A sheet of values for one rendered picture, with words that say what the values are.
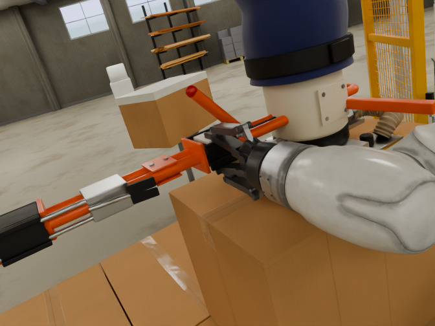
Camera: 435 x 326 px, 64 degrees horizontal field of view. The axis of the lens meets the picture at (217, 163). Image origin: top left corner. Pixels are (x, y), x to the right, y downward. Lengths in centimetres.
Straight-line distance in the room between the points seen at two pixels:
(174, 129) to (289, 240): 196
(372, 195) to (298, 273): 27
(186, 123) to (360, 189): 225
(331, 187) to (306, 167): 5
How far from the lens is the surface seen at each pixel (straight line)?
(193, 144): 63
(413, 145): 50
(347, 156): 39
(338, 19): 72
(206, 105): 65
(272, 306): 60
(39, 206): 60
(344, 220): 37
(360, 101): 75
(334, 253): 64
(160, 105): 238
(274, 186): 45
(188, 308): 113
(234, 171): 59
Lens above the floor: 128
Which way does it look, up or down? 20 degrees down
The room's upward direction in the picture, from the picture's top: 15 degrees counter-clockwise
